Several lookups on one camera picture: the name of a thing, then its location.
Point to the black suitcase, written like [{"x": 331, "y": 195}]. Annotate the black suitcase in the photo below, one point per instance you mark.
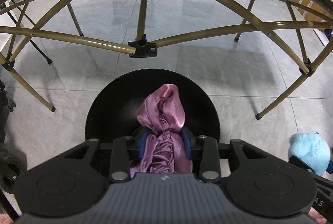
[{"x": 13, "y": 163}]

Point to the light blue plush toy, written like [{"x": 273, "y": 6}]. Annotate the light blue plush toy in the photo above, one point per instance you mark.
[{"x": 313, "y": 150}]

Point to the cardboard box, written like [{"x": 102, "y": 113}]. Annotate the cardboard box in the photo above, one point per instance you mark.
[{"x": 309, "y": 16}]

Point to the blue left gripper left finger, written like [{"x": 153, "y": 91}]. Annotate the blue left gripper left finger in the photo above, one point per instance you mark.
[{"x": 140, "y": 141}]

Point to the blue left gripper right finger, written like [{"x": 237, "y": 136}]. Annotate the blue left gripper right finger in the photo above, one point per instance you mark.
[{"x": 189, "y": 141}]

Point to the black round trash bin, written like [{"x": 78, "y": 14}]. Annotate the black round trash bin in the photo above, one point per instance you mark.
[{"x": 113, "y": 113}]

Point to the pink satin cloth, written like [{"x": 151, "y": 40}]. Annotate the pink satin cloth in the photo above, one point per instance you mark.
[{"x": 163, "y": 113}]

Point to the pink fuzzy sleeve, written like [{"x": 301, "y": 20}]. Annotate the pink fuzzy sleeve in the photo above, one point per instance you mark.
[{"x": 317, "y": 216}]

